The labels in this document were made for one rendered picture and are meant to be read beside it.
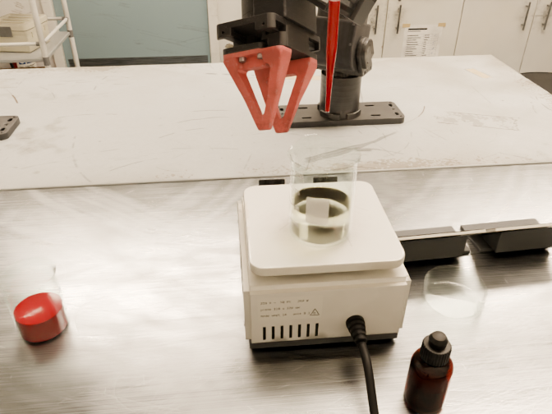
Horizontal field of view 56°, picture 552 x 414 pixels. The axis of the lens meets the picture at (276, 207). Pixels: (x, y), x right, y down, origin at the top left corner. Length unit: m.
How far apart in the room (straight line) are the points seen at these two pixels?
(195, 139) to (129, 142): 0.10
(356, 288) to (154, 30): 3.10
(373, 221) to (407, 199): 0.21
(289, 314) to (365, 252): 0.08
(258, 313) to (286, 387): 0.06
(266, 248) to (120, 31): 3.10
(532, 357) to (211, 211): 0.35
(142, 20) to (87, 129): 2.59
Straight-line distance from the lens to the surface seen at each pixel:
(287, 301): 0.40
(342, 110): 0.81
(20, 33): 2.58
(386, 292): 0.41
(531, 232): 0.58
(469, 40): 3.14
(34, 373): 0.46
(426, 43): 3.05
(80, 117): 0.89
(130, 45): 3.46
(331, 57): 0.35
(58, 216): 0.64
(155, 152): 0.74
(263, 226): 0.42
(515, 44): 3.27
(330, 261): 0.39
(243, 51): 0.51
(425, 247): 0.53
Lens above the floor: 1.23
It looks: 33 degrees down
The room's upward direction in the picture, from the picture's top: straight up
